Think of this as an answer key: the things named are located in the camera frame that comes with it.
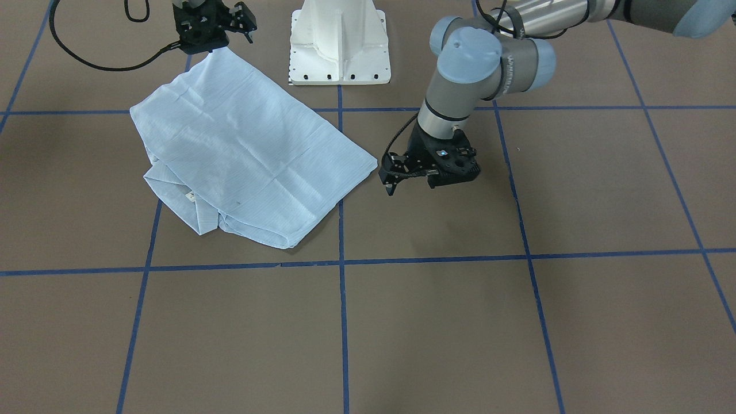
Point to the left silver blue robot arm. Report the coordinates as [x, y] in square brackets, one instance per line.
[504, 51]

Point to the light blue button-up shirt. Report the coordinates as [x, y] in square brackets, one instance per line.
[230, 149]

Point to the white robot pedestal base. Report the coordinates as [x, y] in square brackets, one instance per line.
[339, 43]

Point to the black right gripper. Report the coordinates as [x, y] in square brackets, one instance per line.
[238, 16]

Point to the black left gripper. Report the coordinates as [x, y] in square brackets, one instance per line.
[419, 145]

